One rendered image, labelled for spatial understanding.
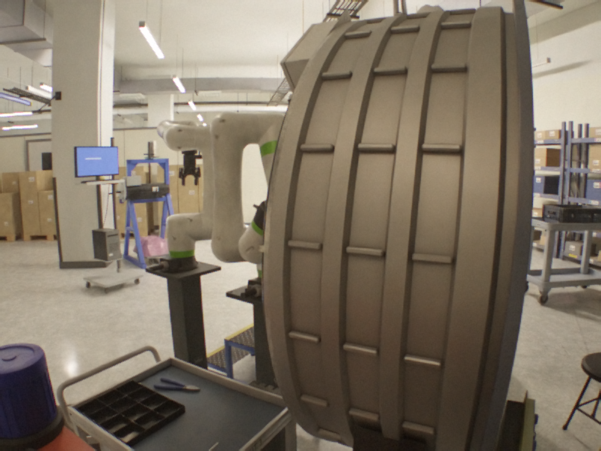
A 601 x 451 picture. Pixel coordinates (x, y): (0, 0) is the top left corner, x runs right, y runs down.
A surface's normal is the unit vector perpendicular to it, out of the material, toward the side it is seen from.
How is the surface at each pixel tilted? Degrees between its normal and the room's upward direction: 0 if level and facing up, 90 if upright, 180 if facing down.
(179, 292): 90
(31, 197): 90
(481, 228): 79
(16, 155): 90
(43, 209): 90
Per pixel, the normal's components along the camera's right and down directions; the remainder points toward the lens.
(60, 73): 0.18, 0.15
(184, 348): -0.57, 0.12
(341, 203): -0.47, -0.11
